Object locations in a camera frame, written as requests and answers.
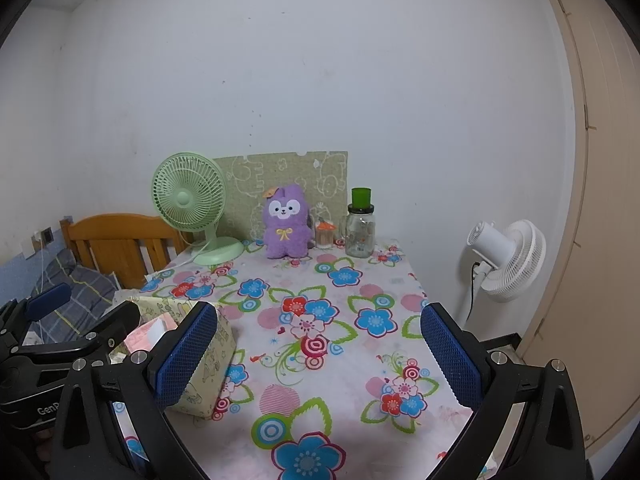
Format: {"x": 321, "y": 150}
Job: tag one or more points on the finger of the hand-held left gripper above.
{"x": 117, "y": 325}
{"x": 50, "y": 300}

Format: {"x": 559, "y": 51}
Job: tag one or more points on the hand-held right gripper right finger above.
{"x": 450, "y": 355}

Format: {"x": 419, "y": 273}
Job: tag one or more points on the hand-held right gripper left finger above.
{"x": 185, "y": 355}

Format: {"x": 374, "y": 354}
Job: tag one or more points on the pink packet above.
{"x": 140, "y": 342}

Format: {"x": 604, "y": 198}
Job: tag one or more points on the yellow cartoon fabric storage box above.
{"x": 215, "y": 360}

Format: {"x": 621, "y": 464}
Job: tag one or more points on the grey plaid pillow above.
{"x": 85, "y": 285}

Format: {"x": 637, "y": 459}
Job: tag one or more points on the wooden bed headboard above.
{"x": 110, "y": 245}

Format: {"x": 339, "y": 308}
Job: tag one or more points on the white standing fan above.
{"x": 510, "y": 260}

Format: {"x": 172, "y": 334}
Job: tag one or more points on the floral tablecloth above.
{"x": 325, "y": 360}

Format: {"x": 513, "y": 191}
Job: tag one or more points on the green desk fan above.
{"x": 187, "y": 200}

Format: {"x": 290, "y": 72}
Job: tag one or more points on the glass jar mug green lid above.
{"x": 360, "y": 235}

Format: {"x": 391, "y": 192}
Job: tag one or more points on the purple plush toy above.
{"x": 286, "y": 230}

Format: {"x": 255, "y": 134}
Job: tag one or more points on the cotton swab jar orange lid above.
{"x": 324, "y": 236}

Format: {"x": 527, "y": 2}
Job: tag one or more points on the beige door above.
{"x": 600, "y": 210}

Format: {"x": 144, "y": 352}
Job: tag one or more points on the green cartoon printed board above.
{"x": 300, "y": 170}

